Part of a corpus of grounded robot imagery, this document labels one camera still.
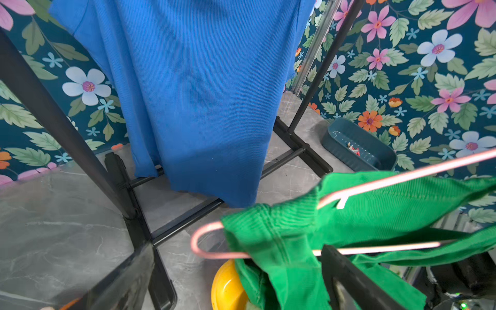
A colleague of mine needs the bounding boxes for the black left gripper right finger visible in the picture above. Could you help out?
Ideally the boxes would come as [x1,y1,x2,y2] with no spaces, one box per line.
[320,245,404,310]

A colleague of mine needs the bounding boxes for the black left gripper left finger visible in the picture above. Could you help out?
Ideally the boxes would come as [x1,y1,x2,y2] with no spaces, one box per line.
[69,243,154,310]

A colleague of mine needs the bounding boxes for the green tank top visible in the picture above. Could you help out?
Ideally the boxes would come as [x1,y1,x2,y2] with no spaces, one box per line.
[222,171,495,309]

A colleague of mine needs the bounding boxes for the pink wire hanger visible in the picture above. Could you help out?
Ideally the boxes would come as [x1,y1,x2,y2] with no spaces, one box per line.
[191,150,495,259]

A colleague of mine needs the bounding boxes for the red clothespin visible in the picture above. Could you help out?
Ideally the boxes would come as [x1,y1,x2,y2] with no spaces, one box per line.
[347,143,360,156]

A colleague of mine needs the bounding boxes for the blue tank top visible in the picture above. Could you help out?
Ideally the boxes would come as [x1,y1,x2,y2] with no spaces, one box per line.
[49,1,314,208]

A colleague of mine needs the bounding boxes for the yellow plastic tray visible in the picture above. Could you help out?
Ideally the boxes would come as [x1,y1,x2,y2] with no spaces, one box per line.
[211,260,249,310]

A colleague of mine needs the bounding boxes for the black clothes rack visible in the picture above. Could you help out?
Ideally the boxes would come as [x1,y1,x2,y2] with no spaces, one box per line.
[0,0,365,310]

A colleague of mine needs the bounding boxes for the dark teal plastic bin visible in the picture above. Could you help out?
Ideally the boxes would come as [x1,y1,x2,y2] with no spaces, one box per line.
[321,118,397,172]

